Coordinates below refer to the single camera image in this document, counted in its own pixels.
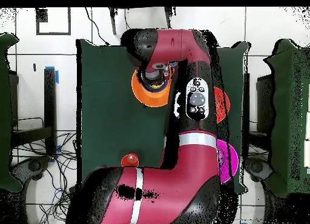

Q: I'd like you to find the dark blue bowl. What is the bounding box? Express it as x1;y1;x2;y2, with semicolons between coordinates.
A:
143;80;170;93

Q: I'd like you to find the shallow red-orange bowl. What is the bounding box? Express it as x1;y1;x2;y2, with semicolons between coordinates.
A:
213;86;231;125

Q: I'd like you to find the dark green tablecloth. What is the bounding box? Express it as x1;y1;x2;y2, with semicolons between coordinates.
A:
76;38;250;194

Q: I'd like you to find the tall red-orange cup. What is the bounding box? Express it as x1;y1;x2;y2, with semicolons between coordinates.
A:
120;152;140;168

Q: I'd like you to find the large pink bowl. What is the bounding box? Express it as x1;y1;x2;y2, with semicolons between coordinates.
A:
216;138;240;185

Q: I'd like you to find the black tripod leg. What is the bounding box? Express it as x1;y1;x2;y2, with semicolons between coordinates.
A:
108;7;117;36
164;7;176;29

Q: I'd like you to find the blue tape piece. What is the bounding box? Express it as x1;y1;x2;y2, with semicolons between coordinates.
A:
45;65;59;85

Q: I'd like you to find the green cloth side table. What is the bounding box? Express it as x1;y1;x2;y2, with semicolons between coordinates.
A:
263;38;310;199
0;33;23;193

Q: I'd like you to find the tangle of floor cables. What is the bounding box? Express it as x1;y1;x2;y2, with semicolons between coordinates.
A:
12;130;81;224

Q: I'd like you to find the black floor cable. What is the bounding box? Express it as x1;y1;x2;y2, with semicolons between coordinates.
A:
84;7;110;46
124;8;133;30

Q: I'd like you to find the black table frame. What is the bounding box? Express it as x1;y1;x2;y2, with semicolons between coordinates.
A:
9;67;58;157
242;72;273;159

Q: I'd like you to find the black square floor frame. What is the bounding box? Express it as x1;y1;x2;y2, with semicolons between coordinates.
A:
35;7;71;36

